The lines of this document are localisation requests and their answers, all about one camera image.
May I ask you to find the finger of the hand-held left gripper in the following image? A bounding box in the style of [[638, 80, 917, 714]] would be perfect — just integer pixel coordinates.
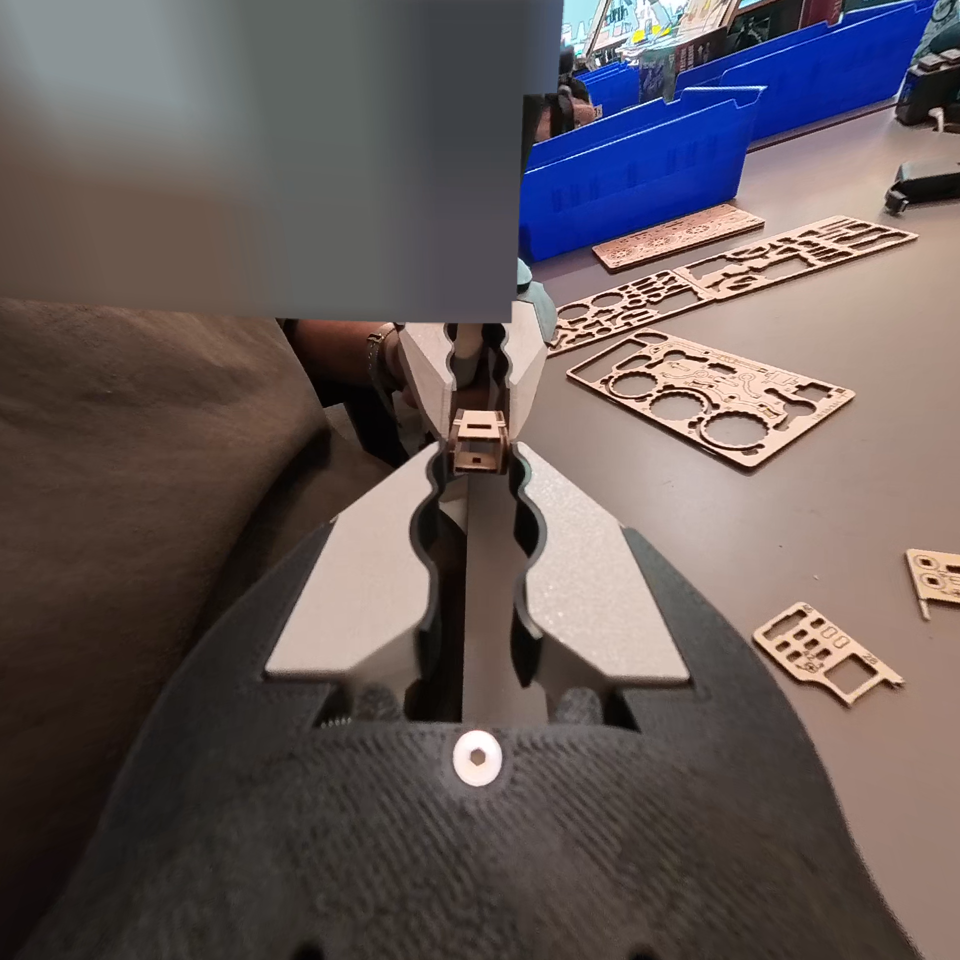
[[397, 322, 460, 439], [489, 298, 552, 445]]

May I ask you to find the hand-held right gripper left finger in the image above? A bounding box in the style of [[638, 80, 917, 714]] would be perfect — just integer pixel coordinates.
[[264, 438, 466, 725]]

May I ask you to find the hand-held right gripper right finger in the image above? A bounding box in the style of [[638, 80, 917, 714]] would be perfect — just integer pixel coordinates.
[[465, 442, 691, 725]]

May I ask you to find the small wooden model piece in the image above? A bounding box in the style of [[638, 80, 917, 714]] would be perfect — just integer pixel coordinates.
[[447, 408, 516, 476]]

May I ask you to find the person's left forearm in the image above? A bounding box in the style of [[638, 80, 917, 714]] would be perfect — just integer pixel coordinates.
[[288, 320, 376, 389]]

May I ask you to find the grey desk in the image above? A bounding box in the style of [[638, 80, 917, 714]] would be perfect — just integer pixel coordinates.
[[523, 97, 960, 960]]

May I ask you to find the uncut wooden puzzle sheet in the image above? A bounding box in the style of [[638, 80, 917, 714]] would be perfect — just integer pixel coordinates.
[[591, 202, 767, 273]]

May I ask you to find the short blue plastic bin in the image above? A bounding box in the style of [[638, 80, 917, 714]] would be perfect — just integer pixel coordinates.
[[519, 84, 768, 265]]

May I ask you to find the wooden sheet with gear holes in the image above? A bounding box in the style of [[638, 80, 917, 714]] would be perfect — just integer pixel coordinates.
[[565, 327, 857, 471]]

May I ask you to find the small wooden sheet fragment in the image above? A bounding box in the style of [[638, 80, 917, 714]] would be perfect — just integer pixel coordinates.
[[751, 601, 906, 708]]

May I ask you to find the small blue plastic bin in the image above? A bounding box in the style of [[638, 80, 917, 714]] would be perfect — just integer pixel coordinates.
[[581, 60, 643, 118]]

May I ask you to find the long punched wooden puzzle sheet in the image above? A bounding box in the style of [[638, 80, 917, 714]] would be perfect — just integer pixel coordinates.
[[672, 215, 920, 306]]

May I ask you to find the black printed box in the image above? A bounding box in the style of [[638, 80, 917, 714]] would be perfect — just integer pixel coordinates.
[[672, 26, 731, 77]]

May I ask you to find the tan puzzle box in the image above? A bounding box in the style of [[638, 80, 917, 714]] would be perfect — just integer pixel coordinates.
[[677, 0, 741, 40]]

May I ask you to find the wooden fragment with oval holes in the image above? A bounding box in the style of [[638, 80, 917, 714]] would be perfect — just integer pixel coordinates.
[[903, 548, 960, 621]]

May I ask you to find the long blue plastic bin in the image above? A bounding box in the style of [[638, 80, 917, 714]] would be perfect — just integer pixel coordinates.
[[675, 0, 939, 145]]

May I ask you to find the flat black device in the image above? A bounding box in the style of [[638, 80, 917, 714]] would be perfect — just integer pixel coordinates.
[[884, 158, 960, 216]]

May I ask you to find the metal wrist bracelet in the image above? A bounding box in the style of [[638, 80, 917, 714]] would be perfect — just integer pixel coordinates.
[[366, 322, 401, 392]]

